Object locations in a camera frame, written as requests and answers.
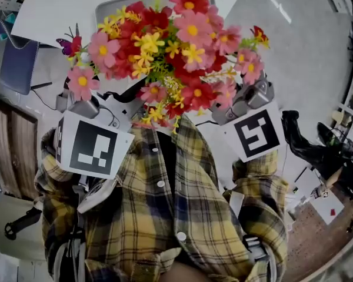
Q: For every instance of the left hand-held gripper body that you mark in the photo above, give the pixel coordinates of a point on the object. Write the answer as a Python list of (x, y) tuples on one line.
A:
[(91, 151)]

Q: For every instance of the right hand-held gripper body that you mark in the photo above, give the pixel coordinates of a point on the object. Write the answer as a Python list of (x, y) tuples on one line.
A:
[(256, 134)]

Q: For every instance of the red pink yellow flower bouquet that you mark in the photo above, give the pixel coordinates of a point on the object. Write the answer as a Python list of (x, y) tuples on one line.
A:
[(191, 31)]

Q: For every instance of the grey plastic tray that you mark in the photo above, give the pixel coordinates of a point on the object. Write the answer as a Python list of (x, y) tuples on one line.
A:
[(111, 9)]

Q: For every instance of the person's left forearm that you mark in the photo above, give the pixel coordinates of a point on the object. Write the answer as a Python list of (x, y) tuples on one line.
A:
[(56, 172)]

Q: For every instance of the person's right forearm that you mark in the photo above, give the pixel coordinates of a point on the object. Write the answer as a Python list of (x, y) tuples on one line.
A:
[(261, 187)]

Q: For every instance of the blue chair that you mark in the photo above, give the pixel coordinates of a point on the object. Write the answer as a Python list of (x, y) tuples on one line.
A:
[(17, 66)]

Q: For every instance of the black undershirt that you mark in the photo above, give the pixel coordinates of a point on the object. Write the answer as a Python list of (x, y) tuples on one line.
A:
[(166, 157)]

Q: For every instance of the black flat panel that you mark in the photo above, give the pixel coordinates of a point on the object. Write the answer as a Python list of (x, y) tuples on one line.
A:
[(323, 132)]

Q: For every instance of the brown wooden board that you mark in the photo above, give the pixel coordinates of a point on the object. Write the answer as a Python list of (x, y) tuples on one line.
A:
[(20, 145)]

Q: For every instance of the yellow plaid shirt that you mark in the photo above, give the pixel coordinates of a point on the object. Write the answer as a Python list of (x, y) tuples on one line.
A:
[(141, 216)]

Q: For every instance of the black chair base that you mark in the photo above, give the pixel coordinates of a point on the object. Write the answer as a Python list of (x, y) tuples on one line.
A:
[(23, 220)]

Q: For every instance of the white paper sheet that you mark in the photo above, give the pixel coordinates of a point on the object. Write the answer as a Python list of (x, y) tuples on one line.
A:
[(320, 208)]

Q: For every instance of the pale grey board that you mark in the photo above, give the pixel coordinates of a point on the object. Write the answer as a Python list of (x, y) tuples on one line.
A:
[(23, 248)]

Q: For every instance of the person's leg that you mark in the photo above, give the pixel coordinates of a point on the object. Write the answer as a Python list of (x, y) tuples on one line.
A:
[(188, 273)]

